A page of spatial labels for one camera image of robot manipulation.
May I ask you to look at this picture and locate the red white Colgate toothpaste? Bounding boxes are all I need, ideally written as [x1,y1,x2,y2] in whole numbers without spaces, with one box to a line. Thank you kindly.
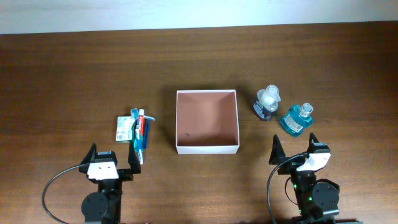
[138,109,145,137]

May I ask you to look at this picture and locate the dark blue soap bottle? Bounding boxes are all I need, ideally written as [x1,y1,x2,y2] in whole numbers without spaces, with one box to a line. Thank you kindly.
[253,85,281,121]

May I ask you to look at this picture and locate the white square cardboard box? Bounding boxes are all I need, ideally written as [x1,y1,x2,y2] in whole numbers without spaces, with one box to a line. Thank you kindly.
[175,90,240,155]

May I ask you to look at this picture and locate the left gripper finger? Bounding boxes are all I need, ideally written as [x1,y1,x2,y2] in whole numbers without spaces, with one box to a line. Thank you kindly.
[80,143,96,164]
[128,142,141,174]

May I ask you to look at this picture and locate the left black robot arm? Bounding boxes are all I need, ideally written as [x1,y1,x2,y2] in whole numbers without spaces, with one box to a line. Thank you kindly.
[79,142,141,224]

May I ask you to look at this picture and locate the right black cable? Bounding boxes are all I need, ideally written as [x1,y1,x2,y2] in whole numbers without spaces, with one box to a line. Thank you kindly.
[266,152,309,224]

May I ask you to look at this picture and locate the left black cable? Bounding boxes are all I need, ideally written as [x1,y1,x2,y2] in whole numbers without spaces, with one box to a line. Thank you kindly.
[42,164,84,224]

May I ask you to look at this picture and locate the blue green toothbrush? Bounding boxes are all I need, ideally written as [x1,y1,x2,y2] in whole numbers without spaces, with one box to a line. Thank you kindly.
[131,108,144,165]

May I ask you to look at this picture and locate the white green soap packet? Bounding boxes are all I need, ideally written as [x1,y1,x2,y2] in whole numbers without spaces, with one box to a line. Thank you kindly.
[116,116,136,143]

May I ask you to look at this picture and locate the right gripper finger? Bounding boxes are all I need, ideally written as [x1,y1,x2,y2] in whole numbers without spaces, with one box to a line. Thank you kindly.
[269,134,286,165]
[307,133,320,153]

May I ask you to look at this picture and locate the blue disposable razor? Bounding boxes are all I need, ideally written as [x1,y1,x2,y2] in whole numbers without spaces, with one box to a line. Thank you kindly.
[142,115,155,149]

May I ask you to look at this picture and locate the teal Listerine mouthwash bottle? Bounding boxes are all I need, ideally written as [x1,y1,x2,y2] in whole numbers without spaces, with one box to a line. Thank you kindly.
[280,103,313,137]

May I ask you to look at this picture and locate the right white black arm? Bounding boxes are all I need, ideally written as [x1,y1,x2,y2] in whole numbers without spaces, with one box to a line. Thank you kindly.
[266,133,340,223]

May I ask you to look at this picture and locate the black cable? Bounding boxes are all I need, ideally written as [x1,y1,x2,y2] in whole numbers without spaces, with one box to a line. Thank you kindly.
[266,152,309,224]
[42,164,84,224]

